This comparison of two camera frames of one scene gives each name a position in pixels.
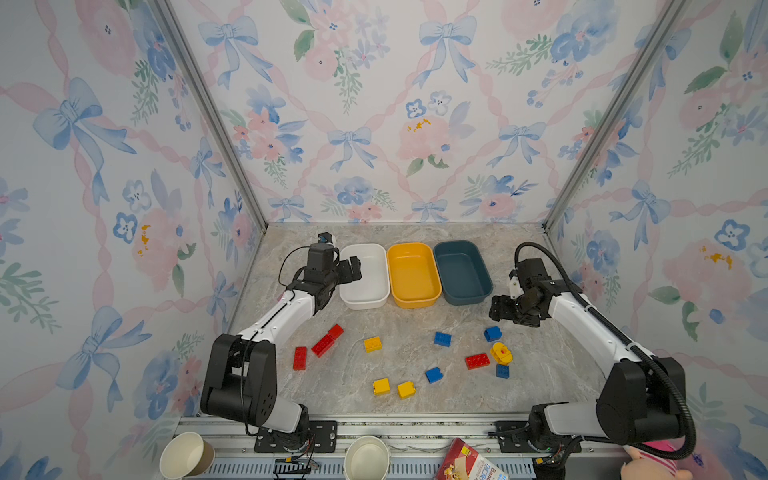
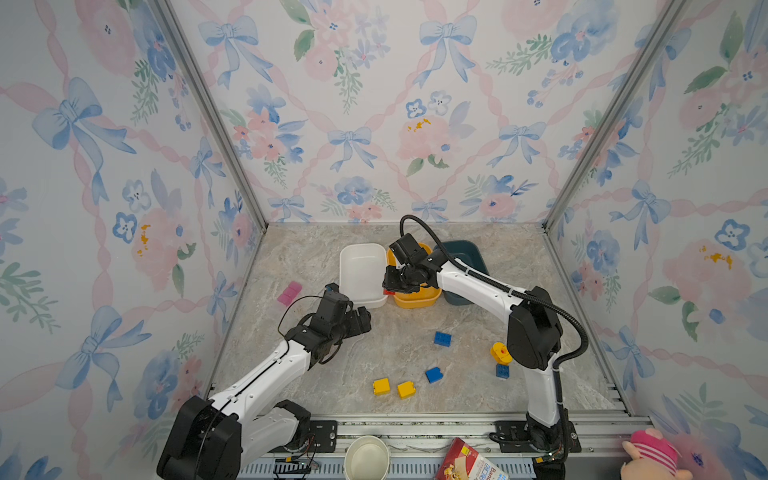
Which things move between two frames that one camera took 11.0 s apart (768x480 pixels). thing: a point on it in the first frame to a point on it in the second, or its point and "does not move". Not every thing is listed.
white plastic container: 372,290 does not move
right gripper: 499,307 to 388,280
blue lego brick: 443,339 does not move
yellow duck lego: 501,354 does not move
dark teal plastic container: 463,277 does not move
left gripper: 348,276 to 355,327
